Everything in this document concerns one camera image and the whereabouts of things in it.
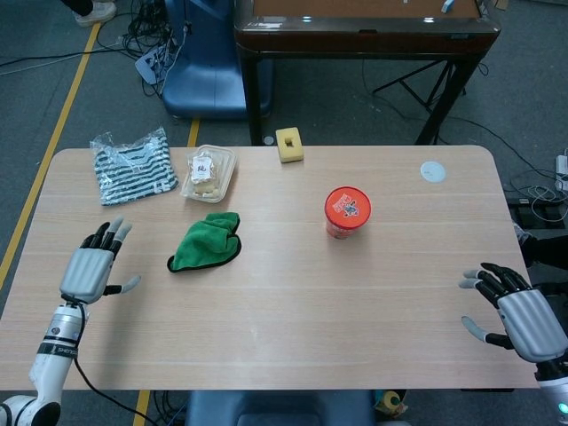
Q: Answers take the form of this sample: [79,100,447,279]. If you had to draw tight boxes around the robot left five-finger hand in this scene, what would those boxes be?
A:
[59,216,142,305]

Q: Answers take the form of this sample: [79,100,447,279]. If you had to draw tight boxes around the robot right five-finger hand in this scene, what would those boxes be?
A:
[458,262,568,364]

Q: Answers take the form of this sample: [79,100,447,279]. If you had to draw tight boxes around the green microfibre cloth black trim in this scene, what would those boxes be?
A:
[166,211,243,274]

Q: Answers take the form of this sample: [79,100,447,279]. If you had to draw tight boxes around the striped garment in plastic bag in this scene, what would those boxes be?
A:
[89,126,175,207]

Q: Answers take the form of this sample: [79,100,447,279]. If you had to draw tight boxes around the black floor plate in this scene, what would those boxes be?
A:
[505,197,568,230]

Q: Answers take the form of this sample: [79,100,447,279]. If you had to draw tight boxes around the plastic wrapped bread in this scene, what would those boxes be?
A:
[188,149,222,199]

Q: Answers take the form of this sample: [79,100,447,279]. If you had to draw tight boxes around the clear plastic snack box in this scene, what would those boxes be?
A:
[178,144,240,204]

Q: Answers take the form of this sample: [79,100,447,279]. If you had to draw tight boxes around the orange instant noodle cup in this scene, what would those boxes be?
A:
[323,185,373,241]

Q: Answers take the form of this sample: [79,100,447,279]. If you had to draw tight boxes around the white power strip with plugs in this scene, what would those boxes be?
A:
[134,46,169,84]

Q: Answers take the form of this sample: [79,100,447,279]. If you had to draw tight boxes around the blue robot torso base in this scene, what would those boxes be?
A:
[184,389,378,426]

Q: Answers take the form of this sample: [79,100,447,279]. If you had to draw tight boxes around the blue chair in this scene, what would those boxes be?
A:
[162,0,274,121]

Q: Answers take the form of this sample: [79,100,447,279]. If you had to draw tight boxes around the yellow dish sponge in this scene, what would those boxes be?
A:
[274,127,305,164]

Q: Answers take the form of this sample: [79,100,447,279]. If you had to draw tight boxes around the white sneaker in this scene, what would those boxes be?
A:
[73,0,117,28]

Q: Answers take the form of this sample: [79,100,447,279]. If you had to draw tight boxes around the person's black trouser leg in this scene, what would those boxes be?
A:
[59,0,95,14]

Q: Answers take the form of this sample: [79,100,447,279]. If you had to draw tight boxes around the black tripod stand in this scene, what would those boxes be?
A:
[371,59,468,113]

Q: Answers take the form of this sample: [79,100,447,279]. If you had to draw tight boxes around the dark wooden mahjong table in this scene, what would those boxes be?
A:
[233,0,501,146]

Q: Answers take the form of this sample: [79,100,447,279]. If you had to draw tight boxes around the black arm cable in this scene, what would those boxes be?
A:
[59,292,156,426]

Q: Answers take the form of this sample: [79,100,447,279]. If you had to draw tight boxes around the white thin cable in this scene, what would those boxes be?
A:
[525,184,564,222]

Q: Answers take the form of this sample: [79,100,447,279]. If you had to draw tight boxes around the grey table cable cap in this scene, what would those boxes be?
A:
[419,161,446,183]

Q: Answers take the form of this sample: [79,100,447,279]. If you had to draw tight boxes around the floor cable bundle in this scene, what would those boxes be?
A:
[95,0,187,101]

